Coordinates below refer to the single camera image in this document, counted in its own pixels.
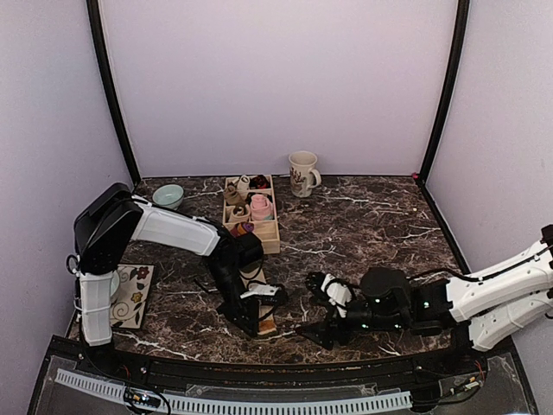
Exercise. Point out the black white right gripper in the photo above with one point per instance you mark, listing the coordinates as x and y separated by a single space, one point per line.
323 328

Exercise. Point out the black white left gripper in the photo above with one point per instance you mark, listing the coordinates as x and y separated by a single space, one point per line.
247 309

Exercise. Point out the cream olive striped sock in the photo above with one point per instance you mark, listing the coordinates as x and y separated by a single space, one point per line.
265 326

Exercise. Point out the maroon purple orange striped sock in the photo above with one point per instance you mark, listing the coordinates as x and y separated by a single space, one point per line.
242 228

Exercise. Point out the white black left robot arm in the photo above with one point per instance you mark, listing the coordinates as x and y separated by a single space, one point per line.
103 231

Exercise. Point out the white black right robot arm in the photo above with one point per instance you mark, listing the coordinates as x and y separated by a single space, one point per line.
489 305

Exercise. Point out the cream green rolled sock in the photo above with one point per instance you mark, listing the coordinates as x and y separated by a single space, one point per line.
240 213

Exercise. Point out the pink rolled sock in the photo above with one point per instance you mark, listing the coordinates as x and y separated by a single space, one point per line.
261 210

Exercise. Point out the wooden compartment organizer box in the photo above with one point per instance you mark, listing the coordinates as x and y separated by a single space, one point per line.
268 230

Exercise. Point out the beige rolled sock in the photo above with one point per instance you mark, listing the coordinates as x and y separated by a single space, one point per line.
232 196

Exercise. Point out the floral patterned tile coaster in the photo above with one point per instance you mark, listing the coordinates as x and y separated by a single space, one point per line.
128 302

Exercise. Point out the white ribbed rolled sock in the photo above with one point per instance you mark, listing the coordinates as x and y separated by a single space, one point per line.
243 184

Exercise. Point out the black red rolled sock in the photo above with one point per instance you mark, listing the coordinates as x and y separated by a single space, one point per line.
259 182

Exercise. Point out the small green cup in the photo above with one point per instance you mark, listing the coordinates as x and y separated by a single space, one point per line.
115 286

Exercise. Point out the light blue ceramic bowl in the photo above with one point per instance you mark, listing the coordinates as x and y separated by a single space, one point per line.
169 196

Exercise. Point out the seashell coral ceramic mug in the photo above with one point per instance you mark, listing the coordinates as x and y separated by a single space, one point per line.
304 176

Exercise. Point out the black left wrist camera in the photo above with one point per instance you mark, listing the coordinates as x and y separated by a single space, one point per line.
250 249

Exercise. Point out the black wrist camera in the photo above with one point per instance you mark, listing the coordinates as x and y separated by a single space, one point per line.
250 249
385 283

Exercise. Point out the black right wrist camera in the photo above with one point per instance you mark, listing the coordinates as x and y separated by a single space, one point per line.
385 283

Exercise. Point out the white slotted cable duct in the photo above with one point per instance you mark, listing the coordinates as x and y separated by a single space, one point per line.
142 401

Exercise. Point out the black front frame rail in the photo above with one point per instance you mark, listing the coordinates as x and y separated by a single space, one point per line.
219 357

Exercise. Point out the black left corner post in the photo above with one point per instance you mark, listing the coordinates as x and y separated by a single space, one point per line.
111 96

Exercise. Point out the black corner post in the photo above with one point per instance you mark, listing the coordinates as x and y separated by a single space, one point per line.
454 60
111 96

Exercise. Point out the black right corner post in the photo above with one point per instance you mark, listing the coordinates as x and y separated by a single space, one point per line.
454 60

